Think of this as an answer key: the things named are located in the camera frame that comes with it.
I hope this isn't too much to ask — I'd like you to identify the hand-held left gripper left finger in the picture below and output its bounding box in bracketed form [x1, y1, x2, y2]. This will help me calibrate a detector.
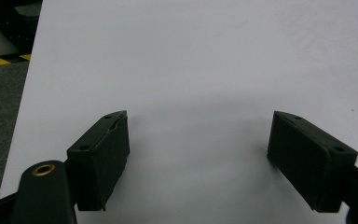
[66, 109, 131, 212]

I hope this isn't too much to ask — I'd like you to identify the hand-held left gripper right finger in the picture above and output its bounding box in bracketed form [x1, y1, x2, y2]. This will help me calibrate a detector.
[266, 110, 358, 214]

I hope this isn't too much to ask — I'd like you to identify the yellow black hazard tape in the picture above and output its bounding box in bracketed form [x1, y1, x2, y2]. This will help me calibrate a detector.
[0, 53, 32, 67]

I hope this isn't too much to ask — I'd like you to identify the black machine base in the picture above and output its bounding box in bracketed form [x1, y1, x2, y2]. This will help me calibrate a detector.
[0, 0, 44, 60]

